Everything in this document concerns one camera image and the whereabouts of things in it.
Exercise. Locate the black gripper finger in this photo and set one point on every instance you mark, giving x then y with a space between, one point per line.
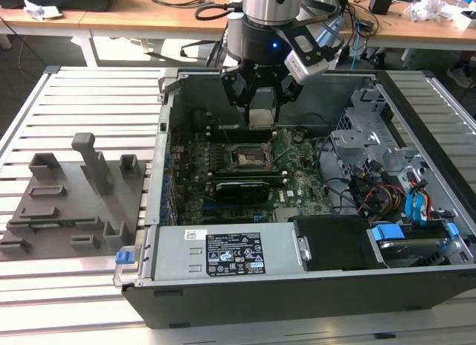
288 94
234 88

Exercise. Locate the silver CPU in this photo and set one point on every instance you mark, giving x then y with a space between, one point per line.
262 118

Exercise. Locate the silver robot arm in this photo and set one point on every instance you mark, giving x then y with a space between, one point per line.
267 3

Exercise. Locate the CPU socket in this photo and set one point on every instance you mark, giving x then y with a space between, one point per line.
247 159

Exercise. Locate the black RAM slots with clips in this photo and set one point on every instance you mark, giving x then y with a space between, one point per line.
238 136
245 175

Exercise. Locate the green motherboard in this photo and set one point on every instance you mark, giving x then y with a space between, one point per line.
308 174

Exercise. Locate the metal drive cage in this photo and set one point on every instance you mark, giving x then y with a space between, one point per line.
357 140

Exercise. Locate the black graphics card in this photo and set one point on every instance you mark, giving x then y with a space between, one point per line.
241 192

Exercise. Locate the silver chipset heatsink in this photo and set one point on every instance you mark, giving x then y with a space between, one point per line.
286 215

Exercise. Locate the long wooden desk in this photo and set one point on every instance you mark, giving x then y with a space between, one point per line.
126 19

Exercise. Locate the small black box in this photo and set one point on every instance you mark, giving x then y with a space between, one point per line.
381 3

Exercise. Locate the grey parts rack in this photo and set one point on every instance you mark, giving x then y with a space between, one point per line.
122 203

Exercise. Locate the clear plastic bags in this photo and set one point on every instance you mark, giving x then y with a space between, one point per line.
424 8

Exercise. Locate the person's shoe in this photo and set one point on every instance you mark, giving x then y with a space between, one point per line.
457 77

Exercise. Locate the blue disk carrier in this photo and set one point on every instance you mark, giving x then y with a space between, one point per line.
388 232

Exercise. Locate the silver power supply with label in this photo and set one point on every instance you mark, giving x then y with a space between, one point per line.
178 255

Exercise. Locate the white cardboard box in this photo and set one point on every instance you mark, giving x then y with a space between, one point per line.
459 19

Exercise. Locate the silver hard disk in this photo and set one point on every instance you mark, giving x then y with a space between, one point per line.
405 250

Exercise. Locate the blue case latch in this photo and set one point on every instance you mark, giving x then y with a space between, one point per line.
124 257

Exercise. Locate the black open PC case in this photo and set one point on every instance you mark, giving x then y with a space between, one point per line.
297 300

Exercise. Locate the crumpled white paper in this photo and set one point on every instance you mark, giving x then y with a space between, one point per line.
41 10

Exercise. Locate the green RAM stick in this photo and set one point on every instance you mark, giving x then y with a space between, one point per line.
68 223

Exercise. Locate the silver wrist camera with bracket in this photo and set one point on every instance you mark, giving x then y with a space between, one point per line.
305 68

